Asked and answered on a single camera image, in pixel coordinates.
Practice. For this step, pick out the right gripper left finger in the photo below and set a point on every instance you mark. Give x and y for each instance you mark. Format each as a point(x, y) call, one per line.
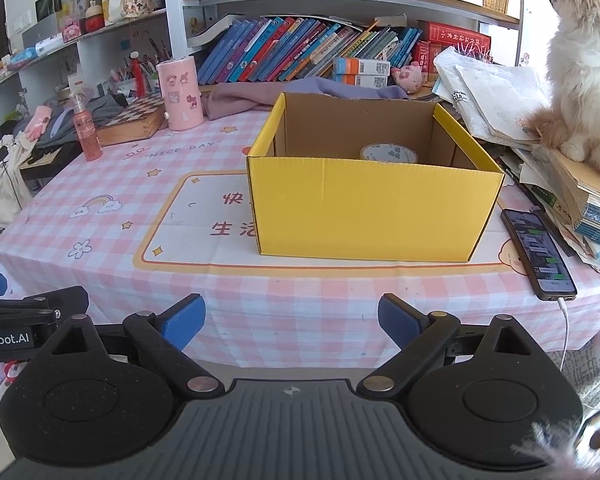
point(160, 340)

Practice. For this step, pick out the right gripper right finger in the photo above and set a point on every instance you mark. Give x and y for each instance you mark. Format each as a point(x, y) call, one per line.
point(422, 340)

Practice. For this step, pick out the yellow tape roll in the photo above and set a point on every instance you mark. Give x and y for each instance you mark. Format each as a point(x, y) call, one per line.
point(389, 152)

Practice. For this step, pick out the cream tote bag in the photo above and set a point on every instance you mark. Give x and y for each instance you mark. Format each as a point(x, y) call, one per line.
point(14, 193)

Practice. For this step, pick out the pink checkered tablecloth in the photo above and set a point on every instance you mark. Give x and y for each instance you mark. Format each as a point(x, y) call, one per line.
point(153, 221)

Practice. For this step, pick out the black smartphone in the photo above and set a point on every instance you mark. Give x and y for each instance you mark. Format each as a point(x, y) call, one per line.
point(546, 269)

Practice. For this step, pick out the pink spray bottle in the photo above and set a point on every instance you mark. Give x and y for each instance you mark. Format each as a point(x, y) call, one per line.
point(85, 128)

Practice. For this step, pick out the pink knit glove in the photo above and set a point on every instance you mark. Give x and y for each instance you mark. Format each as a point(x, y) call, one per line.
point(38, 123)

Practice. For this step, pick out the yellow cardboard box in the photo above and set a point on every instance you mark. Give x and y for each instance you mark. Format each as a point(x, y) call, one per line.
point(313, 196)

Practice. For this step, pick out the grey folded clothing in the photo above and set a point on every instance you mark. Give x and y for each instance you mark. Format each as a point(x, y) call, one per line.
point(50, 127)

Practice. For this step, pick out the wooden chess box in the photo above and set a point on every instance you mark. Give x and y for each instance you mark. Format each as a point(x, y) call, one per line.
point(138, 121)

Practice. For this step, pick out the pink cylindrical humidifier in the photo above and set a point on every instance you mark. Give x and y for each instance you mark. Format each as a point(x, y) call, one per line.
point(181, 95)

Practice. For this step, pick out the red tassel ornament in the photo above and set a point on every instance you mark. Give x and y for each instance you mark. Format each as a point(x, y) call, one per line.
point(138, 74)

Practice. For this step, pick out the stack of papers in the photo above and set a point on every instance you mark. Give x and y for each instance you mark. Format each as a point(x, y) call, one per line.
point(494, 102)

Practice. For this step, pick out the pink pig plush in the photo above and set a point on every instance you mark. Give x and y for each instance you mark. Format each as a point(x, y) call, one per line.
point(409, 77)

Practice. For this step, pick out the purple pink cloth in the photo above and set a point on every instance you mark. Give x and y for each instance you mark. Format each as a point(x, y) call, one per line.
point(237, 97)

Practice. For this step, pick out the white shelf unit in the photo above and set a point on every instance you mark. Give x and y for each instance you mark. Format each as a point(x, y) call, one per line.
point(177, 29)

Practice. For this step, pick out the orange white cat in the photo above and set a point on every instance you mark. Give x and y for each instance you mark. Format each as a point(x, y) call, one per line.
point(571, 124)

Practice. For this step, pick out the orange white medicine boxes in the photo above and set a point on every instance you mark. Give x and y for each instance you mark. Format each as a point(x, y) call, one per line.
point(361, 72)

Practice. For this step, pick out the row of books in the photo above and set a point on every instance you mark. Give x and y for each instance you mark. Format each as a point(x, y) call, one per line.
point(284, 48)

